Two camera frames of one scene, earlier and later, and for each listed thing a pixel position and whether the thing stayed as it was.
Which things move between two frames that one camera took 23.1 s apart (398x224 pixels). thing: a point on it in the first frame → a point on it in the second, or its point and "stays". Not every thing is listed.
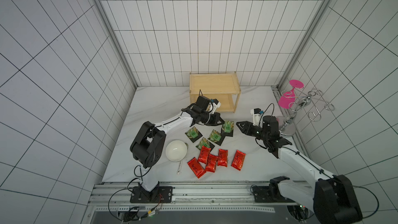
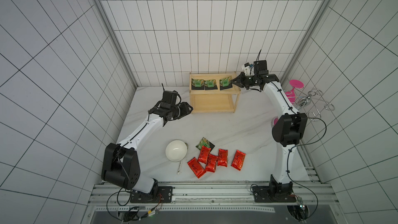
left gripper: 216,117 → 186,111
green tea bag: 228,126 → 198,84
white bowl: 176,150 stays
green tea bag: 215,136 → 210,84
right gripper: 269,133 → 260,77
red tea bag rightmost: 238,159 stays
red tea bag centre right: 223,157 stays
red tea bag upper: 204,154 stays
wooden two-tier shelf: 224,86 stays
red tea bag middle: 211,164 stays
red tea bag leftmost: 198,169 stays
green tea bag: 193,133 → 225,83
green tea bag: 204,142 stays
